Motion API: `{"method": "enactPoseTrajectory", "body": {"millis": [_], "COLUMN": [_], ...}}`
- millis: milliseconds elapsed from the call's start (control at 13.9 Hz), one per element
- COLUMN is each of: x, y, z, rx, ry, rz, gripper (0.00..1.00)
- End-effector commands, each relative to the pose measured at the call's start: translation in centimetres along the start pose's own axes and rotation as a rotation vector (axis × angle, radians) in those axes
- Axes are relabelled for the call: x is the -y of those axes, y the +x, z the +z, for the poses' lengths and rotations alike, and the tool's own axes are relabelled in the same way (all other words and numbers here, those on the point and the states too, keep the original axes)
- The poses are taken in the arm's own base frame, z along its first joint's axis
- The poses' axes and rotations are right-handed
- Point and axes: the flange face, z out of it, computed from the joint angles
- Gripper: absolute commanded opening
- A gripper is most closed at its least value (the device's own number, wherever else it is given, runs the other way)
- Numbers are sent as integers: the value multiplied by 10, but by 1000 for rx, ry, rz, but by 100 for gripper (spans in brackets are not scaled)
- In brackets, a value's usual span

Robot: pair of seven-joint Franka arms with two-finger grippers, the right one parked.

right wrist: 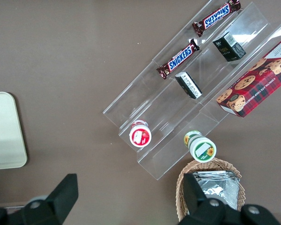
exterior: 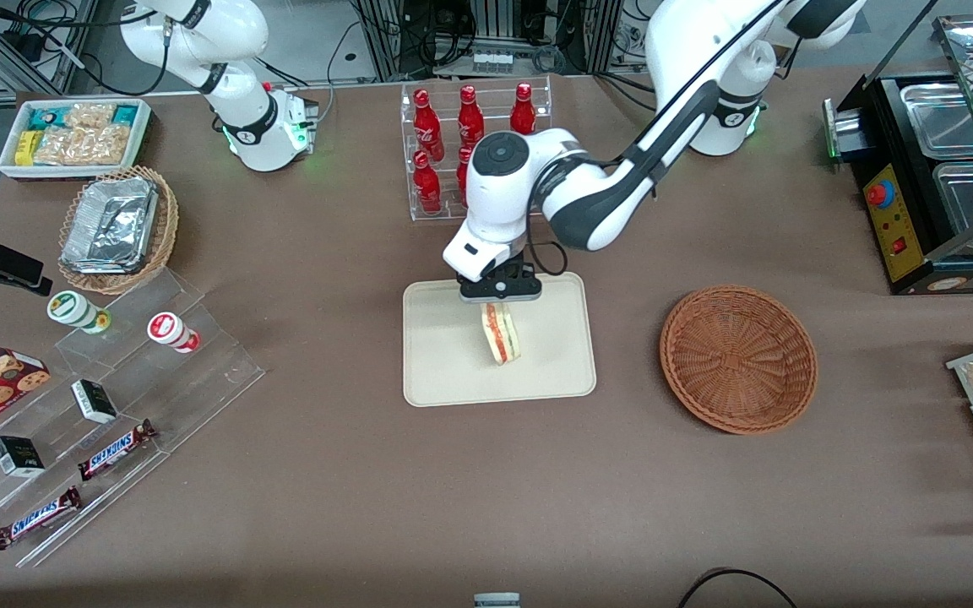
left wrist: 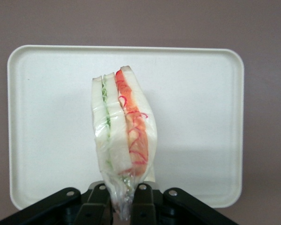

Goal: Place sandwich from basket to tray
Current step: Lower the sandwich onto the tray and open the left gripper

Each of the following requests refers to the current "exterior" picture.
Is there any triangular sandwich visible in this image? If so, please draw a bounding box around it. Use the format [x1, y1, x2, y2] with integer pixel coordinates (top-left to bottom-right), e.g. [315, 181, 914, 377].
[481, 301, 522, 366]

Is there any beige plastic tray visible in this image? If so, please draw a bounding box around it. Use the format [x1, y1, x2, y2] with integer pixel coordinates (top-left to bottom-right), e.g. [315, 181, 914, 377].
[402, 271, 598, 409]

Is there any brown round wicker basket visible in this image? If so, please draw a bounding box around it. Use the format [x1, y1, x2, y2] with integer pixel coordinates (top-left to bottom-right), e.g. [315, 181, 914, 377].
[660, 285, 818, 436]

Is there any light wicker basket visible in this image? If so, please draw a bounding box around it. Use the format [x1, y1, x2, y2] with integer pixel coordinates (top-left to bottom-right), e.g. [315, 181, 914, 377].
[57, 165, 180, 296]

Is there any clear acrylic bottle rack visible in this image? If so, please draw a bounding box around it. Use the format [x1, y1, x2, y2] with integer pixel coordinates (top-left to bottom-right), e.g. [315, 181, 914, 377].
[400, 75, 554, 223]

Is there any clear acrylic step display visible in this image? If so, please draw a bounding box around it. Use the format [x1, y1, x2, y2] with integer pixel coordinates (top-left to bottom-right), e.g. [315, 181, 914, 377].
[0, 268, 267, 569]

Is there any red lidded cup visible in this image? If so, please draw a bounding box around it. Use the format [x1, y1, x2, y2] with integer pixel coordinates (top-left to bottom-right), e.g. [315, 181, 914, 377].
[146, 311, 201, 355]

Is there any white rectangular snack bin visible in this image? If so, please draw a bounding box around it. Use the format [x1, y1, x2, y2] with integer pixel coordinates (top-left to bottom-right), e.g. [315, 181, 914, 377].
[0, 97, 153, 181]

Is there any aluminium foil container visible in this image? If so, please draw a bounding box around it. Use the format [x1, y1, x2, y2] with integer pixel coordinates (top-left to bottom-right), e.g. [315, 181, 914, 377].
[60, 176, 159, 276]

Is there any green lidded cup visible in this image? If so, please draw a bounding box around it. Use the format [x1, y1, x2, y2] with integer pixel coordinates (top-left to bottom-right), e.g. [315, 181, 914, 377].
[46, 290, 112, 336]

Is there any clear bag of crackers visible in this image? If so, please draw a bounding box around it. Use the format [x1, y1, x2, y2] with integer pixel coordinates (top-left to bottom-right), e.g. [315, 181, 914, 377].
[33, 123, 133, 166]

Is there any small clear cracker bag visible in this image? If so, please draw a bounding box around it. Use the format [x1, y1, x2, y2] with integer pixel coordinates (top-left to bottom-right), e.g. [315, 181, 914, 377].
[63, 102, 117, 130]

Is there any small black box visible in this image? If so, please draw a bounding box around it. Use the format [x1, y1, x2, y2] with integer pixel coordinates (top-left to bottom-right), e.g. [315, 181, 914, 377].
[70, 378, 119, 425]
[0, 435, 46, 480]

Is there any snickers bar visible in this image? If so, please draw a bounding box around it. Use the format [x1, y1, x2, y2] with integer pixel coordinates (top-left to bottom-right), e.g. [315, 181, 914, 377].
[0, 486, 84, 551]
[77, 419, 159, 483]

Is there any black food warmer machine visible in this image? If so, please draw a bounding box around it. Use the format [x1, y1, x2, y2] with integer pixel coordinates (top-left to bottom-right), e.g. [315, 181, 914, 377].
[822, 10, 973, 296]

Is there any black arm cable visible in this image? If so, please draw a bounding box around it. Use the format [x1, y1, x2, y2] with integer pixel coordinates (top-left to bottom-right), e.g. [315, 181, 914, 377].
[525, 0, 796, 278]

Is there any black table cable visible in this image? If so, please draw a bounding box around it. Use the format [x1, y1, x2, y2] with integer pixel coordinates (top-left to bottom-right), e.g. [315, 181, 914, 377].
[676, 567, 801, 608]

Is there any black clamp mount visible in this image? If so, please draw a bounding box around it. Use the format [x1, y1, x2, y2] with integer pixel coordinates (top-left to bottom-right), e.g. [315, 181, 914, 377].
[0, 226, 54, 297]

